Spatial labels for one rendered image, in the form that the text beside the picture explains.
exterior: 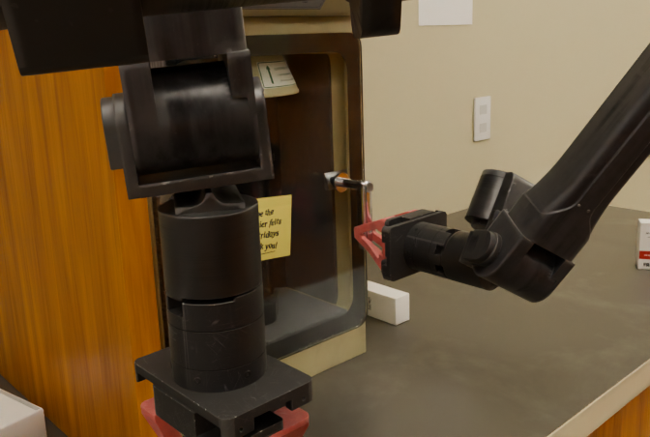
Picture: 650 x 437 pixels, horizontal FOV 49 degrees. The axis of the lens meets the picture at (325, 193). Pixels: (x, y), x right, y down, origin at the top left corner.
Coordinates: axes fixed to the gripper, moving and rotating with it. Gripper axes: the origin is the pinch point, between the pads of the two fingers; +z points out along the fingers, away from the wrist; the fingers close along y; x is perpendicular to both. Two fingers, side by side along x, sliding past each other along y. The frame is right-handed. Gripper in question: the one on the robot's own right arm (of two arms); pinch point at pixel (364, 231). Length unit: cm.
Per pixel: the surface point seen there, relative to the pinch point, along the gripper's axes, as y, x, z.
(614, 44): -168, -17, 51
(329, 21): -0.2, -26.2, 5.5
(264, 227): 12.8, -2.6, 4.0
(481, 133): -93, 3, 49
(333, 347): 1.4, 17.2, 5.3
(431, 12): -73, -28, 49
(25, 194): 34.8, -8.6, 18.4
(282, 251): 10.2, 1.1, 4.0
